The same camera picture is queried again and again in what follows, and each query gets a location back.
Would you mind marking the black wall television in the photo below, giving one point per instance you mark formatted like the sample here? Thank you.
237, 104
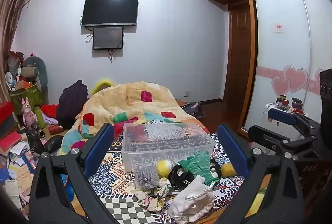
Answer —
110, 10

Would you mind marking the brown curtain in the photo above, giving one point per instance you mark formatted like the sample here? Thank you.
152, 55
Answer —
13, 21

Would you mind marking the patterned bed sheet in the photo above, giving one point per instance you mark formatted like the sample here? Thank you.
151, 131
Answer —
114, 174

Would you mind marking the red cloth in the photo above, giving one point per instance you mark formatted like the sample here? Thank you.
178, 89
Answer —
50, 110

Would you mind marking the green lid jar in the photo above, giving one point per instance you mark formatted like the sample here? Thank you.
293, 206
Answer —
281, 98

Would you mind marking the green bottle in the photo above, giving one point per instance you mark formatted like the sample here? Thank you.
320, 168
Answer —
40, 117

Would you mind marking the floral printed cloth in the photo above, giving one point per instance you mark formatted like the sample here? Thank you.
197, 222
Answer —
153, 195

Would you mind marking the pile of papers and books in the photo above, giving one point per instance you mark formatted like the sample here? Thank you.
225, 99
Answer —
15, 169

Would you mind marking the green cardboard box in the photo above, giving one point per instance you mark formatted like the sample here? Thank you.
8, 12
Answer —
26, 97

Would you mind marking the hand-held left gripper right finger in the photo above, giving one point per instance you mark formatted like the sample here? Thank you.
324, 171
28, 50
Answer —
230, 148

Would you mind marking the small black wall monitor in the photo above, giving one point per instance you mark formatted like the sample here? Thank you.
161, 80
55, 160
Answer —
107, 38

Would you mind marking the pink rabbit doll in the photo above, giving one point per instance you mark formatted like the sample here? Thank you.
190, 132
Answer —
28, 113

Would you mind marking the dark glass jar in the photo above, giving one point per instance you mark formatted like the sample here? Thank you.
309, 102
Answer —
296, 103

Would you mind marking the clear plastic storage box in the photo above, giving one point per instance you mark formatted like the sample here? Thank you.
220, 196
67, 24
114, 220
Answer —
168, 146

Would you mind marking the brown wooden door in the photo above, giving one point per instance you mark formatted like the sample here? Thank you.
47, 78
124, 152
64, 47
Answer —
240, 53

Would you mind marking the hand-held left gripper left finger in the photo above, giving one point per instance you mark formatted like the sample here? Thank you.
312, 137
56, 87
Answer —
99, 147

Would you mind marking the wooden wardrobe with sliding doors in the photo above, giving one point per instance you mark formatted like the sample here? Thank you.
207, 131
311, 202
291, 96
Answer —
282, 45

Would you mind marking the black bag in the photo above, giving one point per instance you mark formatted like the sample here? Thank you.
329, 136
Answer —
53, 145

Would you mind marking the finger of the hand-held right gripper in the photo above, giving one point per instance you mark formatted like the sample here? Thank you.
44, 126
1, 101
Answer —
282, 115
267, 135

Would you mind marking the red box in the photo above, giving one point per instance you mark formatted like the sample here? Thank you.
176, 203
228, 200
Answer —
6, 110

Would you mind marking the dark clothes pile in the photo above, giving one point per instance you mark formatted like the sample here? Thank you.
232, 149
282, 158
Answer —
72, 104

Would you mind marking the green knitted glove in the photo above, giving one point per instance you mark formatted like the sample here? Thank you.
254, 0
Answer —
198, 165

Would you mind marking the yellow furry plush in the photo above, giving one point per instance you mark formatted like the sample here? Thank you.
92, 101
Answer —
99, 85

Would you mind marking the red thermos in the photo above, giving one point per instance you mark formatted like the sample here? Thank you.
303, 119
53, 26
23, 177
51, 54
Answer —
55, 130

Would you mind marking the yellow sponge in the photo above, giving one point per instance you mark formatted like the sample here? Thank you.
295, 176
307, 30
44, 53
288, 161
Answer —
228, 169

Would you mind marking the grey knitted cloth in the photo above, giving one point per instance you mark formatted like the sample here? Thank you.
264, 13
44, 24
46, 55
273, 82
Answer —
145, 174

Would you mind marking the backpack on floor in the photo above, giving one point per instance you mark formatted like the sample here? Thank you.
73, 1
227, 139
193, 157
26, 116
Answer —
194, 108

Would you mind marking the yellow felt ball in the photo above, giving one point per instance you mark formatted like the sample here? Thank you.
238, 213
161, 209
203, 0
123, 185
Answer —
164, 168

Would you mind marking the grey plush toy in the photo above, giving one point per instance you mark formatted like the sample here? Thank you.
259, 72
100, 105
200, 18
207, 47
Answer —
35, 71

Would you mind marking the yellow patchwork quilt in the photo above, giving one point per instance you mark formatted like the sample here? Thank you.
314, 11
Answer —
122, 102

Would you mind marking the white wall socket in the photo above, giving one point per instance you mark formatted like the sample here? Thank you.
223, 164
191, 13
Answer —
186, 93

